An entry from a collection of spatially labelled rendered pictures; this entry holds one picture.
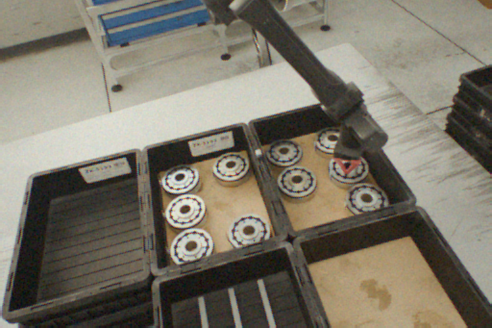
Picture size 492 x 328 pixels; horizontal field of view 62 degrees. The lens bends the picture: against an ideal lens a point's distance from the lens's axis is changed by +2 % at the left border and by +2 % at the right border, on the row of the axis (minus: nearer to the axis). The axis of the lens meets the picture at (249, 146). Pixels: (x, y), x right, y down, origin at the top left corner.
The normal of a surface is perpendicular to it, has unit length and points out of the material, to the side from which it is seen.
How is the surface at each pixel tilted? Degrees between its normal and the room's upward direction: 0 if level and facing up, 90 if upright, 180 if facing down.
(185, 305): 0
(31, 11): 90
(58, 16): 90
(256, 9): 89
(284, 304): 0
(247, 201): 0
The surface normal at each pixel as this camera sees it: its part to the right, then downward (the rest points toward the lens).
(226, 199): -0.11, -0.70
